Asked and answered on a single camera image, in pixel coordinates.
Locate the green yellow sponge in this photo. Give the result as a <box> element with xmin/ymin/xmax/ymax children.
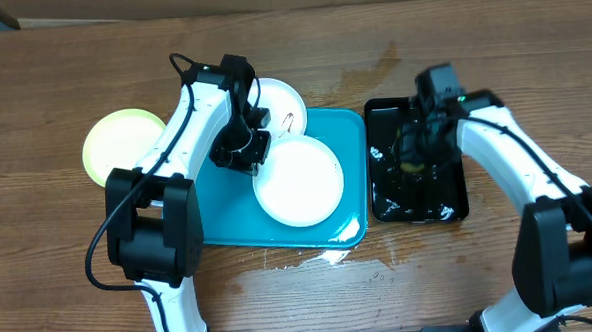
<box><xmin>400</xmin><ymin>162</ymin><xmax>425</xmax><ymax>174</ymax></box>

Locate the white plate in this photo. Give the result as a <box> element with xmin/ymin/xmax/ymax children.
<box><xmin>248</xmin><ymin>78</ymin><xmax>307</xmax><ymax>139</ymax></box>
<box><xmin>253</xmin><ymin>135</ymin><xmax>344</xmax><ymax>228</ymax></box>

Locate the yellow plate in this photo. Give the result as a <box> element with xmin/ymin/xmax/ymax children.
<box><xmin>82</xmin><ymin>108</ymin><xmax>165</xmax><ymax>187</ymax></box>

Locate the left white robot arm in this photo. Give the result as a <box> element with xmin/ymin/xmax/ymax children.
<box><xmin>97</xmin><ymin>55</ymin><xmax>271</xmax><ymax>332</ymax></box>

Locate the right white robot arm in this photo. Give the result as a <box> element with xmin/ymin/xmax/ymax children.
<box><xmin>394</xmin><ymin>90</ymin><xmax>592</xmax><ymax>332</ymax></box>

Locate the black water tray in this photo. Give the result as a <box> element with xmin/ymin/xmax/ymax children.
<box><xmin>364</xmin><ymin>97</ymin><xmax>469</xmax><ymax>223</ymax></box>

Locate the teal plastic tray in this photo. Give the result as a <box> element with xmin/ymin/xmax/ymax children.
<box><xmin>197</xmin><ymin>108</ymin><xmax>369</xmax><ymax>249</ymax></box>

